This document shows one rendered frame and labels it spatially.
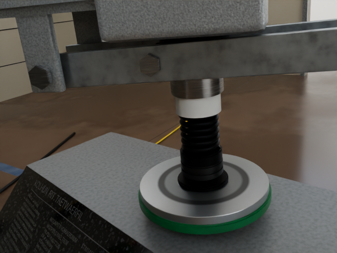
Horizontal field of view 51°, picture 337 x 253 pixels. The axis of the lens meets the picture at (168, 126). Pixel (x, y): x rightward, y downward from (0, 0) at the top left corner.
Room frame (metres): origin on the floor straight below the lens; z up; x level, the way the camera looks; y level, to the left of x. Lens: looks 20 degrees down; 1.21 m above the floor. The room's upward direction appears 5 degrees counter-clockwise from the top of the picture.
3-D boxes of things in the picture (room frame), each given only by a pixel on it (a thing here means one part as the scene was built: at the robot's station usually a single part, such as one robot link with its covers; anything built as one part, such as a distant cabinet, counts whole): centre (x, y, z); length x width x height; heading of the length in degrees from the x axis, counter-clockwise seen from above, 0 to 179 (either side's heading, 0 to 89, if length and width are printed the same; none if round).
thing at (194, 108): (0.52, -0.05, 1.06); 0.07 x 0.07 x 0.04
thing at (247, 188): (0.52, -0.05, 0.92); 0.21 x 0.21 x 0.01
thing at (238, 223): (0.52, -0.05, 0.91); 0.22 x 0.22 x 0.04
